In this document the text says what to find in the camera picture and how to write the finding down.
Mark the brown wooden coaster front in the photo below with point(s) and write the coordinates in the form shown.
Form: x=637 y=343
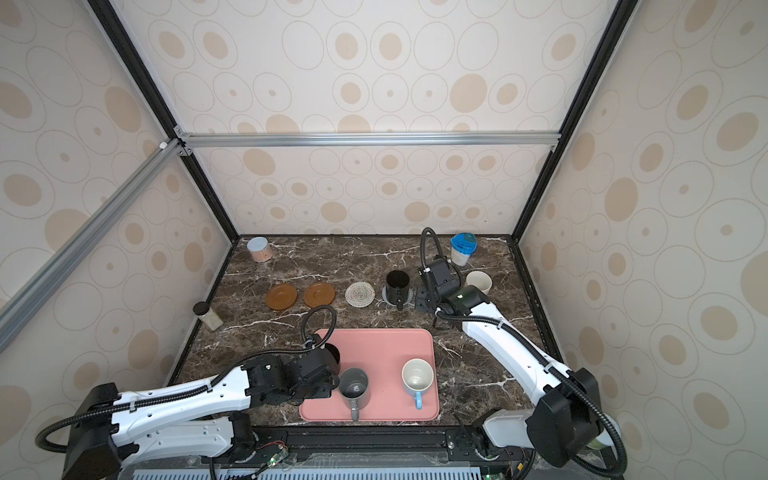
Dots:
x=319 y=294

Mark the silver aluminium frame bar left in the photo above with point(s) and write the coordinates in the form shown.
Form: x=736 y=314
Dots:
x=33 y=295

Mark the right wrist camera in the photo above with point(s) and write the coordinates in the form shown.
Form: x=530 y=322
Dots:
x=441 y=277

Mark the white cup blue lid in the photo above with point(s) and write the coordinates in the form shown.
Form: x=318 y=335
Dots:
x=463 y=245

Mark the blue woven coaster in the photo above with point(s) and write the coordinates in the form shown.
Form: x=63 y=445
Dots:
x=397 y=297

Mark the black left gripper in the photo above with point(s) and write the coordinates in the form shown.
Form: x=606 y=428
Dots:
x=332 y=382

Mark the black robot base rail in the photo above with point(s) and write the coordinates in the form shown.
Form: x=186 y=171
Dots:
x=360 y=447

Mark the blue handled white mug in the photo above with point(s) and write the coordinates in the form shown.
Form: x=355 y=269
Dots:
x=417 y=377

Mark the silver aluminium frame bar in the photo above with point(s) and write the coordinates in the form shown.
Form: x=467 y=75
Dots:
x=378 y=139
x=33 y=295

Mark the small bottle black cap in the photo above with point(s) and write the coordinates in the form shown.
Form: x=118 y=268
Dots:
x=204 y=312

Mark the grey mug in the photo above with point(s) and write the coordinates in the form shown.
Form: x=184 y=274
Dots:
x=354 y=388

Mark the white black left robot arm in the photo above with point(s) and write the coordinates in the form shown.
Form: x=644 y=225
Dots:
x=207 y=417

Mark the brown wooden coaster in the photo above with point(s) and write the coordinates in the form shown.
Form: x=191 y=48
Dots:
x=281 y=297
x=319 y=294

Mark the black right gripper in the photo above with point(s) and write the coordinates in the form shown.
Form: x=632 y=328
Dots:
x=428 y=294

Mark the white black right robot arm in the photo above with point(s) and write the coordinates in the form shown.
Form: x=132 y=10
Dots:
x=566 y=422

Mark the pink jar grey lid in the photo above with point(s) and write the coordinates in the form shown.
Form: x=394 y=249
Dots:
x=259 y=249

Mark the silver aluminium frame bar rear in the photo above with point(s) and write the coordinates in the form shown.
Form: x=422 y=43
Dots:
x=378 y=139

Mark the black mug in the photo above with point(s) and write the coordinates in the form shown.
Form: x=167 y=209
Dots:
x=332 y=358
x=398 y=279

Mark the multicolour woven coaster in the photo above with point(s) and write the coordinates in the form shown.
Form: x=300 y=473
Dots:
x=360 y=294

